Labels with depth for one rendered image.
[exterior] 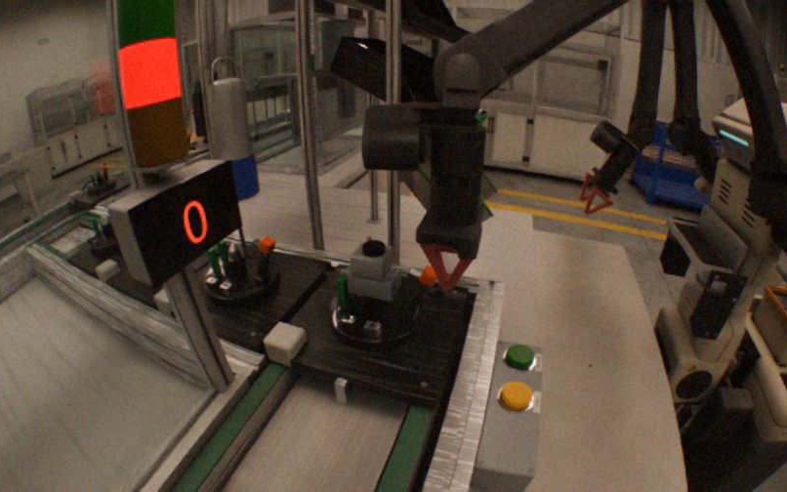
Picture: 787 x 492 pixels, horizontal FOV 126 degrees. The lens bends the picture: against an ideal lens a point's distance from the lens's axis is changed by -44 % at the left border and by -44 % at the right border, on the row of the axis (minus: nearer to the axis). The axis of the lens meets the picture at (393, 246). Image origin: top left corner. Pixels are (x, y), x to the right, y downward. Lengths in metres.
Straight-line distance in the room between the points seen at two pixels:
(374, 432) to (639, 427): 0.42
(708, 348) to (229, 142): 1.52
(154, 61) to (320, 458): 0.44
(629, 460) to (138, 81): 0.72
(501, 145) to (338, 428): 4.25
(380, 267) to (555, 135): 4.14
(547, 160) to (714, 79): 6.60
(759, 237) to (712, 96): 9.39
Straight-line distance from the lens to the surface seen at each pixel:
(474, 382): 0.48
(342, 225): 1.05
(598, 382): 0.67
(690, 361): 0.94
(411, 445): 0.43
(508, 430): 0.44
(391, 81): 0.60
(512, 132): 4.49
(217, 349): 0.46
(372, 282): 0.47
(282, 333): 0.50
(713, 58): 10.20
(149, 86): 0.30
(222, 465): 0.46
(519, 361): 0.49
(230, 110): 1.30
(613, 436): 0.61
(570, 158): 4.58
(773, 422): 1.06
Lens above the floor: 1.32
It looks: 30 degrees down
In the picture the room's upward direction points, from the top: straight up
